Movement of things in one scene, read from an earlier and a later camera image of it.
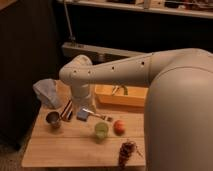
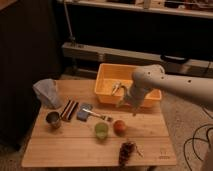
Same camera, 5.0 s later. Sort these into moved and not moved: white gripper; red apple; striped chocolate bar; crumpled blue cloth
Moved: white gripper
Not moved: striped chocolate bar; crumpled blue cloth; red apple
